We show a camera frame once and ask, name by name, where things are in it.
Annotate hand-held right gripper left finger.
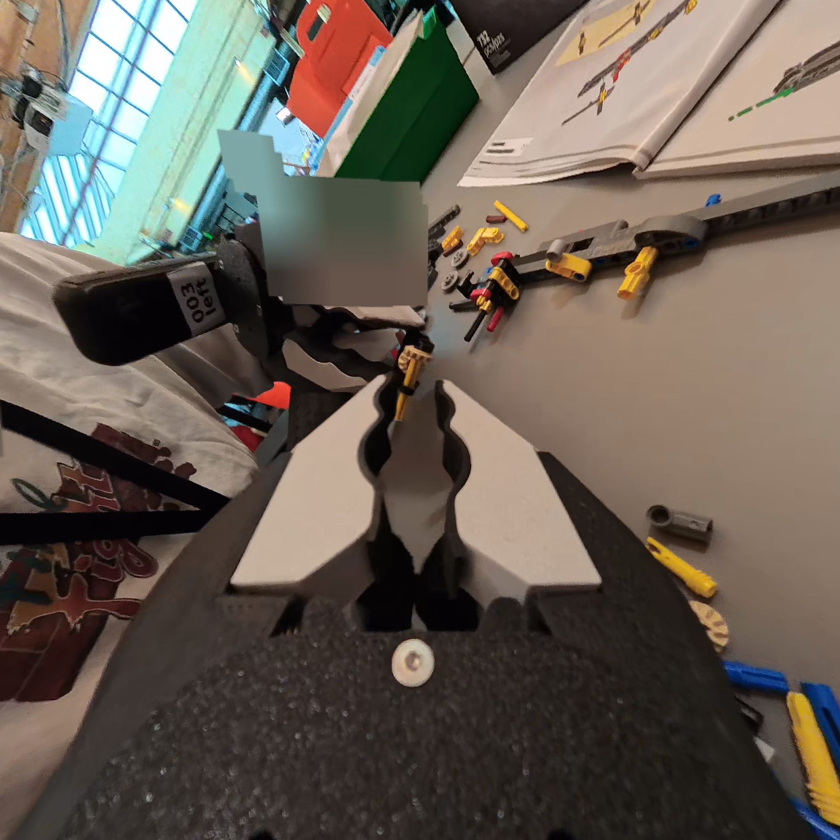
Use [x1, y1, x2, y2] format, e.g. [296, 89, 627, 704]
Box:
[230, 374, 417, 634]

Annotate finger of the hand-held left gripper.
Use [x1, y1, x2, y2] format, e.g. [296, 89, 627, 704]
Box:
[281, 331, 396, 395]
[292, 305, 429, 332]

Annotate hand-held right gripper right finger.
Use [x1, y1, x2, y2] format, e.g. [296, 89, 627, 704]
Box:
[419, 379, 602, 634]

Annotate black lego fork red pins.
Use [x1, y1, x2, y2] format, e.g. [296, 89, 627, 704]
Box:
[394, 331, 435, 368]

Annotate short yellow lego axle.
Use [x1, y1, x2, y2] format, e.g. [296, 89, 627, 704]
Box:
[394, 357, 427, 422]

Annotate long grey lego beam assembly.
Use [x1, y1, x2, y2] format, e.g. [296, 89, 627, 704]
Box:
[448, 172, 840, 343]

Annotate lego box yellow car picture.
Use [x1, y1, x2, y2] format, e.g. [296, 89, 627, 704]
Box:
[453, 0, 588, 75]

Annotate pile of small lego pins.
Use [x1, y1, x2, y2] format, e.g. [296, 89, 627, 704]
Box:
[645, 504, 840, 840]

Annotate open lego instruction booklet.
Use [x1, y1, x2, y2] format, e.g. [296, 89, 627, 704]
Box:
[457, 0, 840, 188]

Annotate pile of dark grey beams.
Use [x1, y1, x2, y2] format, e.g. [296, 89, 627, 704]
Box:
[427, 205, 462, 290]

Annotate person's white shirt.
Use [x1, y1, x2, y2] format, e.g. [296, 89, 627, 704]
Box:
[0, 233, 290, 821]

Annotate green plastic bin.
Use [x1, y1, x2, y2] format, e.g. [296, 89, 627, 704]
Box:
[331, 10, 480, 183]

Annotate large skylight window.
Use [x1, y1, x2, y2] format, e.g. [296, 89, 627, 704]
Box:
[16, 0, 198, 247]

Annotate white paper bag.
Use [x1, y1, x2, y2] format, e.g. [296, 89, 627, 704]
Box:
[315, 10, 427, 178]

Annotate orange felt bag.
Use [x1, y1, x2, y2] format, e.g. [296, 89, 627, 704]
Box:
[287, 0, 395, 139]

